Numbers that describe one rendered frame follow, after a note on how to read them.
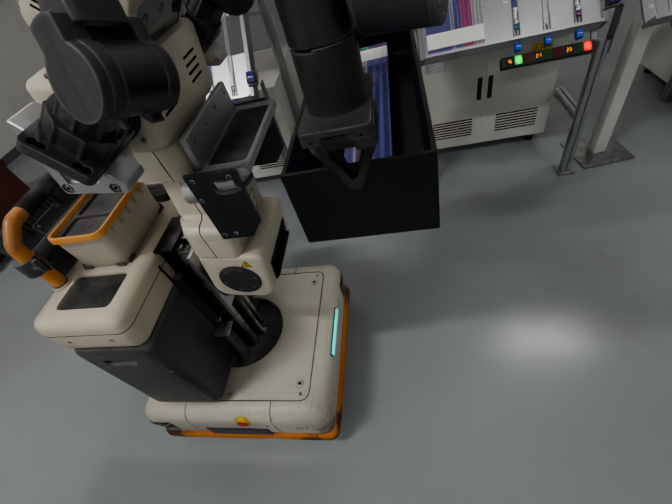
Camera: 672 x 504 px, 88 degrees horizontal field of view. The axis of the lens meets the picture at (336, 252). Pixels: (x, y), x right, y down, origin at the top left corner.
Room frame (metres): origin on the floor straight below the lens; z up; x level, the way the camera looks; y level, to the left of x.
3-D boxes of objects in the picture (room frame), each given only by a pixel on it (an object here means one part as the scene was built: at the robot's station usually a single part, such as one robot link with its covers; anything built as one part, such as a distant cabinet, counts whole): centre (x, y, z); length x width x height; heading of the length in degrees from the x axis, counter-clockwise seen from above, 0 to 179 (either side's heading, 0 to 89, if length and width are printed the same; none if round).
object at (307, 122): (0.32, -0.05, 1.21); 0.10 x 0.07 x 0.07; 162
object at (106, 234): (0.80, 0.52, 0.87); 0.23 x 0.15 x 0.11; 162
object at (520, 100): (1.98, -1.12, 0.31); 0.70 x 0.65 x 0.62; 73
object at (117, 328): (0.80, 0.50, 0.59); 0.55 x 0.34 x 0.83; 162
